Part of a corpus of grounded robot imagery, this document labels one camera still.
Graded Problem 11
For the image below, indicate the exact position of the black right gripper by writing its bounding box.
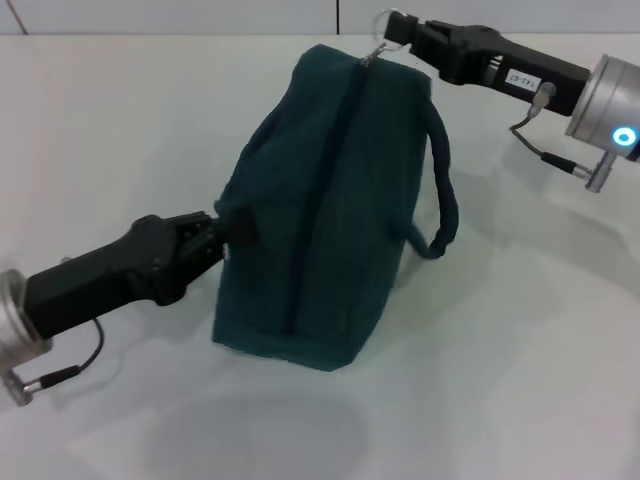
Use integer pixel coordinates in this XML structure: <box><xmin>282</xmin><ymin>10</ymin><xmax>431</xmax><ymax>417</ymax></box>
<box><xmin>382</xmin><ymin>11</ymin><xmax>595</xmax><ymax>118</ymax></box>

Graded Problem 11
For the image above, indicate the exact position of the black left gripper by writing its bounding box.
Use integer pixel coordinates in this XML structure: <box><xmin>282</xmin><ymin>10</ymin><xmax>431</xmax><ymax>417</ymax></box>
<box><xmin>22</xmin><ymin>206</ymin><xmax>257</xmax><ymax>342</ymax></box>

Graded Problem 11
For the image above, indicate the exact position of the dark teal insulated lunch bag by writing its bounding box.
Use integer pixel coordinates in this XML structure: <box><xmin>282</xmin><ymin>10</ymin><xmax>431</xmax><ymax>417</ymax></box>
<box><xmin>209</xmin><ymin>7</ymin><xmax>461</xmax><ymax>374</ymax></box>

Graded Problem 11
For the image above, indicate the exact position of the dark right arm cable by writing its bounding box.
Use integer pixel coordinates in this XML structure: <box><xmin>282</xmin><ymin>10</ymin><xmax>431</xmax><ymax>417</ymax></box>
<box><xmin>509</xmin><ymin>82</ymin><xmax>621</xmax><ymax>194</ymax></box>

